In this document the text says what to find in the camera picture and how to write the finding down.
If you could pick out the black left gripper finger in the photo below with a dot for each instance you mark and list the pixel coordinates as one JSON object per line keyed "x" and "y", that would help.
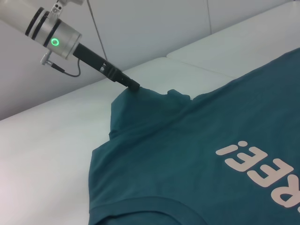
{"x": 131, "y": 84}

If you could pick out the teal FREE! print T-shirt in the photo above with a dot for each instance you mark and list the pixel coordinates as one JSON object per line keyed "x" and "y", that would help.
{"x": 187, "y": 140}

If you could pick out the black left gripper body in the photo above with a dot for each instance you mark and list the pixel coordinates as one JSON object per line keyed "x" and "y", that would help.
{"x": 93, "y": 58}

